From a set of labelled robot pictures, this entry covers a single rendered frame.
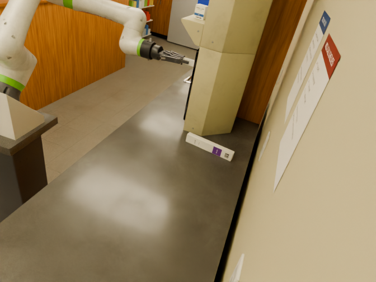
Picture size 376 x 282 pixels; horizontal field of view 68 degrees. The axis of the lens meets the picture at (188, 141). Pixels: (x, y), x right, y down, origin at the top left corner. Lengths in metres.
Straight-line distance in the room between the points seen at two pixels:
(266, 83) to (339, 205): 1.52
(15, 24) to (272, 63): 1.27
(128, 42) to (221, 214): 0.96
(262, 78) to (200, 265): 1.15
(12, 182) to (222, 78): 1.18
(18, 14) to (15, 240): 0.88
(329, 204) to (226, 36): 1.14
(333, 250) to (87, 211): 0.93
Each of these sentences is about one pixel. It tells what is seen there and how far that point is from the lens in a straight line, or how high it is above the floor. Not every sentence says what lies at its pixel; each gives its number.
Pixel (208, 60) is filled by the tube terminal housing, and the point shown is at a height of 1.36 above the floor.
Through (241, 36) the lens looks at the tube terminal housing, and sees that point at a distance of 1.39.
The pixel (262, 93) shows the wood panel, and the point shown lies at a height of 1.15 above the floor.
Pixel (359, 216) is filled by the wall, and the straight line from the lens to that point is 0.22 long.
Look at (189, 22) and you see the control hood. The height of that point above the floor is 1.50.
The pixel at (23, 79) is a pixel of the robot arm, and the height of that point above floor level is 1.15.
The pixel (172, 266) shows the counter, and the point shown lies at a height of 0.94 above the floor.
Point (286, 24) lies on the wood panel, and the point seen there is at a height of 1.55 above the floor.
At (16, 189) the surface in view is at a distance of 1.69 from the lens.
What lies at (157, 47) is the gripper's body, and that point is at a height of 1.34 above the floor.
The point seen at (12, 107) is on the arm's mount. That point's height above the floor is 1.10.
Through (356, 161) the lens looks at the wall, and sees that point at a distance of 0.26.
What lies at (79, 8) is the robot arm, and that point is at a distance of 1.63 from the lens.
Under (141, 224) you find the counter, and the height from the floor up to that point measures 0.94.
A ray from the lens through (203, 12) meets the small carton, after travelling 1.45.
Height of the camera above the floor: 1.76
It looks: 33 degrees down
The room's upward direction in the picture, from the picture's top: 12 degrees clockwise
